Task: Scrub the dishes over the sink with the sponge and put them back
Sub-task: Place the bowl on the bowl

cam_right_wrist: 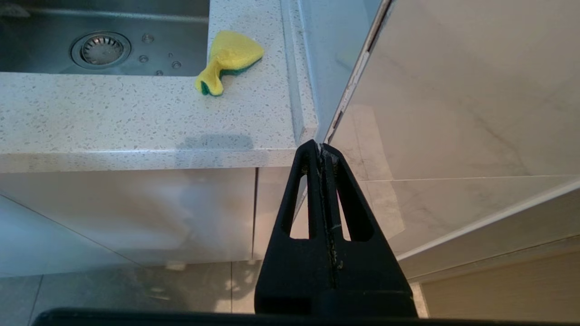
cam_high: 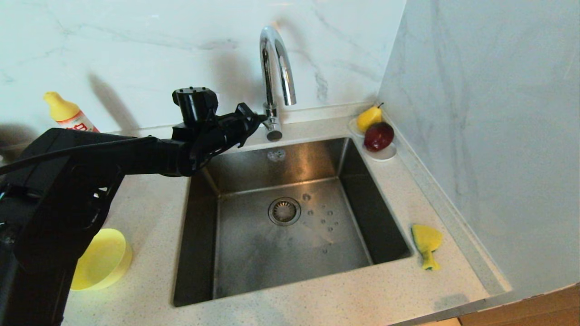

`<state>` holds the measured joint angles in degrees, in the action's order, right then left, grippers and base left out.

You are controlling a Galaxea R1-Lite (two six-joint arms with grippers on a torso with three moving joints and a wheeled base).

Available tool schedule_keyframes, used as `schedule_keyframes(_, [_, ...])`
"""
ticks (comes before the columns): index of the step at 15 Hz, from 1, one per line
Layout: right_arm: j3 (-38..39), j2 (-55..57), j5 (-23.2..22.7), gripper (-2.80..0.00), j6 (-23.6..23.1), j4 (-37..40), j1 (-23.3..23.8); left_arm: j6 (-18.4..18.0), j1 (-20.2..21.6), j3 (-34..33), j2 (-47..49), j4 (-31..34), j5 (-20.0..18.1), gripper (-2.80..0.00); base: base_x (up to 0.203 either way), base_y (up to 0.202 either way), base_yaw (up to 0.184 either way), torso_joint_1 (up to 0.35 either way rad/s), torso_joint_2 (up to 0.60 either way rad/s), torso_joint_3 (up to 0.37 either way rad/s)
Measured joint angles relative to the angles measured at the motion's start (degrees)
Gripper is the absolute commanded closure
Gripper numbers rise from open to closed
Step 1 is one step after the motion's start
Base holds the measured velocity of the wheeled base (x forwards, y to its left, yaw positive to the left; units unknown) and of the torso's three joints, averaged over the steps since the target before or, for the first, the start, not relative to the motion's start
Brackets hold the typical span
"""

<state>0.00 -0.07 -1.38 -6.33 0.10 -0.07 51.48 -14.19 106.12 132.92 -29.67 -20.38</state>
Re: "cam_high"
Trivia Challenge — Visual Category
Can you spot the orange dish soap bottle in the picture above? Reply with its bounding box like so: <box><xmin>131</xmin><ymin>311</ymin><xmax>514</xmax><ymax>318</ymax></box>
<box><xmin>43</xmin><ymin>91</ymin><xmax>99</xmax><ymax>133</ymax></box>

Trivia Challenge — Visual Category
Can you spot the yellow plastic bowl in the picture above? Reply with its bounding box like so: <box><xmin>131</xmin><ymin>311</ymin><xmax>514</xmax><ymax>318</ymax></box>
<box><xmin>70</xmin><ymin>228</ymin><xmax>133</xmax><ymax>291</ymax></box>

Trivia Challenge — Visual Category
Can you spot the yellow green sponge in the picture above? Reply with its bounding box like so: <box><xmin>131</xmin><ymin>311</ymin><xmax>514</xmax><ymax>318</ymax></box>
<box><xmin>411</xmin><ymin>224</ymin><xmax>444</xmax><ymax>271</ymax></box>

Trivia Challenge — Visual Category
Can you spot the round metal sink drain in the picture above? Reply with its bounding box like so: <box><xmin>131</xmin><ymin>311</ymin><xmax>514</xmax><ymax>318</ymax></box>
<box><xmin>268</xmin><ymin>197</ymin><xmax>302</xmax><ymax>227</ymax></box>

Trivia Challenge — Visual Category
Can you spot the stainless steel sink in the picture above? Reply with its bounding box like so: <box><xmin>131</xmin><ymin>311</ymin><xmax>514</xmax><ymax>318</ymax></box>
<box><xmin>173</xmin><ymin>137</ymin><xmax>414</xmax><ymax>307</ymax></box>

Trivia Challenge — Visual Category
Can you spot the chrome gooseneck faucet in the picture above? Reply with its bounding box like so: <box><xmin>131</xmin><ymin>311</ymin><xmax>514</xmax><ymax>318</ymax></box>
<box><xmin>260</xmin><ymin>26</ymin><xmax>298</xmax><ymax>142</ymax></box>

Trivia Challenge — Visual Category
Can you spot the yellow pear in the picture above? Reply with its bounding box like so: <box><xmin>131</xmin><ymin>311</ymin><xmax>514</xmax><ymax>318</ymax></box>
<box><xmin>357</xmin><ymin>103</ymin><xmax>384</xmax><ymax>134</ymax></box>

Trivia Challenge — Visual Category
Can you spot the dark red apple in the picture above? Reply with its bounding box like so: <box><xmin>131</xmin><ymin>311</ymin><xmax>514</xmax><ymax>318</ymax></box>
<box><xmin>363</xmin><ymin>122</ymin><xmax>394</xmax><ymax>153</ymax></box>

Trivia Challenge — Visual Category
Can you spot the small white saucer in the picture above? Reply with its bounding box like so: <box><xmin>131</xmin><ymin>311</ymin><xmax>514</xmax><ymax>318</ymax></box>
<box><xmin>362</xmin><ymin>142</ymin><xmax>398</xmax><ymax>162</ymax></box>

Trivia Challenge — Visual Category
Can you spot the left wrist camera unit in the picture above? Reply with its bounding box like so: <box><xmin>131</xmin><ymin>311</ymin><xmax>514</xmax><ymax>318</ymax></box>
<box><xmin>172</xmin><ymin>86</ymin><xmax>219</xmax><ymax>128</ymax></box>

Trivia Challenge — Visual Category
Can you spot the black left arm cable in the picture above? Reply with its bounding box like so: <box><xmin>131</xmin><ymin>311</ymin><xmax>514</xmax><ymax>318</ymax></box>
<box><xmin>0</xmin><ymin>136</ymin><xmax>159</xmax><ymax>176</ymax></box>

